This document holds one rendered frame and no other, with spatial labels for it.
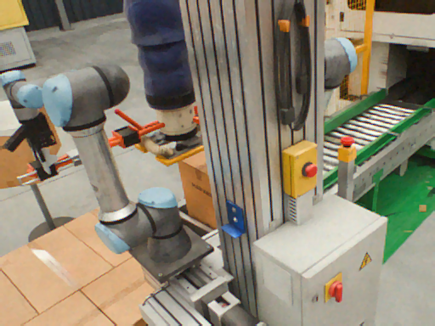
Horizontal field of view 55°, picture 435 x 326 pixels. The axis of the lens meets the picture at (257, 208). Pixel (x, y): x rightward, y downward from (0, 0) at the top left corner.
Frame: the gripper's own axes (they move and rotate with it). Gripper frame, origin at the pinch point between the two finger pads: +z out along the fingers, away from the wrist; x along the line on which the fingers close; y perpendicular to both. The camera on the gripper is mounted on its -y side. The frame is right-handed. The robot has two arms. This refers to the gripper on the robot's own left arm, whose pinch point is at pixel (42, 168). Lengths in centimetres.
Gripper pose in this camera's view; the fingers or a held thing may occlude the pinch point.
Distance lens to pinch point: 177.5
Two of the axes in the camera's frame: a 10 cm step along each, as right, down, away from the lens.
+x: -6.6, -3.9, 6.4
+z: 0.8, 8.2, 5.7
